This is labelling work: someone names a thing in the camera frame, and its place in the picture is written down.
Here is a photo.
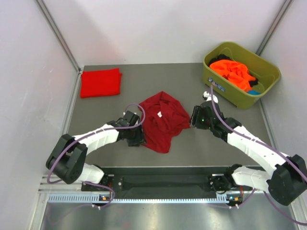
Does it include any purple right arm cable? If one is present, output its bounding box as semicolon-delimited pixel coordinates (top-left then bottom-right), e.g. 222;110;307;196
210;84;307;226

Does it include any folded bright red t-shirt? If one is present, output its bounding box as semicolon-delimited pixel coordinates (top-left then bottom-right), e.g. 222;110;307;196
80;68;122;98

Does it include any slotted grey cable duct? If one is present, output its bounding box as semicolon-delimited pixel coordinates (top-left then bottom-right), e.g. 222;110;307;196
48;193;229;204

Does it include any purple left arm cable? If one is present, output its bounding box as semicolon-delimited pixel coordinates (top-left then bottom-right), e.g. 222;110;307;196
47;103;146;211

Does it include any dark red t-shirt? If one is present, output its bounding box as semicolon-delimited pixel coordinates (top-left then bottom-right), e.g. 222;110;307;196
140;92;190;154

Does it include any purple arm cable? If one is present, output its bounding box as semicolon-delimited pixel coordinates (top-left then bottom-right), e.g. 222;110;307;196
210;84;307;226
47;103;146;211

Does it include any aluminium frame post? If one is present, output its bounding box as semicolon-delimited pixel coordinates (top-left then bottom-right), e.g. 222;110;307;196
256;0;294;56
35;0;83;72

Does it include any blue garment in bin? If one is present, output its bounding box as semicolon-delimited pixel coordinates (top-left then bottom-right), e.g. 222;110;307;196
248;90;260;95

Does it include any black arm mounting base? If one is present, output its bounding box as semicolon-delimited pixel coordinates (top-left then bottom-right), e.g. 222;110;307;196
103;166;240;199

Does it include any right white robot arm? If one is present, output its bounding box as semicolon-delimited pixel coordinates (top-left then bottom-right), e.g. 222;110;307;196
190;101;307;206

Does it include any orange t-shirt in bin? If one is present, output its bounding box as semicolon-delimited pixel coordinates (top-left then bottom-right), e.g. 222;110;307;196
209;59;258;92

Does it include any left aluminium frame post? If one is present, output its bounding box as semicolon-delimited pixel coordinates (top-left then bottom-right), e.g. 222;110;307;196
35;0;83;72

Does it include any black garment in bin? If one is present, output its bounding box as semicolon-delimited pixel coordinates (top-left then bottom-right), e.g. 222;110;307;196
209;54;232;65

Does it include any olive green plastic bin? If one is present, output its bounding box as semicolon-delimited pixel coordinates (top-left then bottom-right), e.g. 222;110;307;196
202;42;281;109

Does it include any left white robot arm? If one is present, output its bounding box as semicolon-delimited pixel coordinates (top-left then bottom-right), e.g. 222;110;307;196
46;111;146;190

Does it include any right aluminium frame post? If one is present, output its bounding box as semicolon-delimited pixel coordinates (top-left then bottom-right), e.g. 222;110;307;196
256;0;294;56

